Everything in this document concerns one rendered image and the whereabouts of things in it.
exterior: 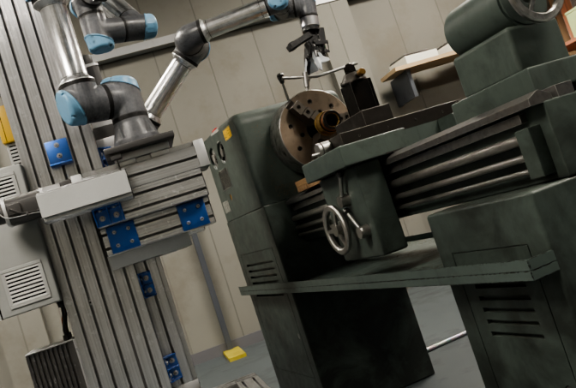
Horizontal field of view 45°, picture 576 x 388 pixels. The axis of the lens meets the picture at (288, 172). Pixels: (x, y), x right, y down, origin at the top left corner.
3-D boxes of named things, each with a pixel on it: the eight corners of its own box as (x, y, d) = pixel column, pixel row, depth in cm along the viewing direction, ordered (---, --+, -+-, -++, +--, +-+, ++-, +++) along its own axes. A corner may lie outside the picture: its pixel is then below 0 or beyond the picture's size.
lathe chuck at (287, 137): (279, 176, 273) (267, 98, 277) (351, 169, 284) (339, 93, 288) (285, 172, 265) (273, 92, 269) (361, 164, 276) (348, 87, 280)
